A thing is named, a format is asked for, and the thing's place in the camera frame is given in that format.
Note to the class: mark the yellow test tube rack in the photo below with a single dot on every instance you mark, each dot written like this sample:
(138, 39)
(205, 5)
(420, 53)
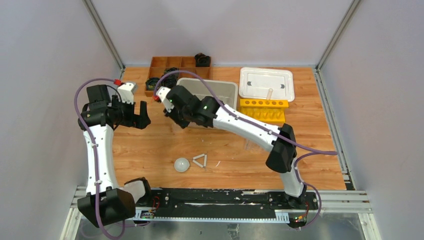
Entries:
(264, 110)

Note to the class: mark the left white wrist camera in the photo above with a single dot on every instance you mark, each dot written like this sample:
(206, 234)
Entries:
(127, 92)

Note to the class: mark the white plastic bin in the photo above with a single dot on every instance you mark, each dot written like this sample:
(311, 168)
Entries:
(213, 95)

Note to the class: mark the wooden compartment tray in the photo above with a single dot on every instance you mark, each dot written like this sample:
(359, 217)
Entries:
(187, 63)

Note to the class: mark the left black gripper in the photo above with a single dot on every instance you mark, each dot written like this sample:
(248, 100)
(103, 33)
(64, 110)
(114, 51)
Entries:
(133, 116)

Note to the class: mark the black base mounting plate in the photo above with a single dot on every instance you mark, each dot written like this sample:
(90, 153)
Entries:
(222, 204)

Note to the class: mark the clear acrylic tube rack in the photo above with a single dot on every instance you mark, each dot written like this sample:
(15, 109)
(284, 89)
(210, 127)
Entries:
(252, 146)

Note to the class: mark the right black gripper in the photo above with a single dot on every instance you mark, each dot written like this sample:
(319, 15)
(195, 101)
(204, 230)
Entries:
(183, 124)

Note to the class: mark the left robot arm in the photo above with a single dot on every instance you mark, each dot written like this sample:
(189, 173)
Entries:
(106, 202)

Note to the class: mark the clear test tube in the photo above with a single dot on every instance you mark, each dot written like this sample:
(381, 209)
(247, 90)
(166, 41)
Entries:
(269, 94)

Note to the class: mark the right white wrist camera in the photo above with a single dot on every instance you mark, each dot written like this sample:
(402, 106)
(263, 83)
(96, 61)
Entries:
(162, 93)

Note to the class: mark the white round dish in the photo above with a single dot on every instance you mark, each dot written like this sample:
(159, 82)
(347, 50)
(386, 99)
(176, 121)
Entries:
(181, 165)

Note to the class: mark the black round lens part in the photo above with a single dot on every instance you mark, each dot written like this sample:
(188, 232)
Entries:
(172, 69)
(202, 60)
(169, 81)
(152, 83)

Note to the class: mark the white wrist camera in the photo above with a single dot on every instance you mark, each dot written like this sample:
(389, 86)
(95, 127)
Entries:
(162, 93)
(127, 92)

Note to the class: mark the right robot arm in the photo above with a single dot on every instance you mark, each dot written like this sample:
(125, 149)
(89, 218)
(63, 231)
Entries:
(278, 141)

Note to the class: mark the white clay triangle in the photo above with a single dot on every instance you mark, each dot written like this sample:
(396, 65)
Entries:
(201, 160)

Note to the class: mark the white bin lid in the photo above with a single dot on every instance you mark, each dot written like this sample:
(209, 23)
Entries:
(255, 83)

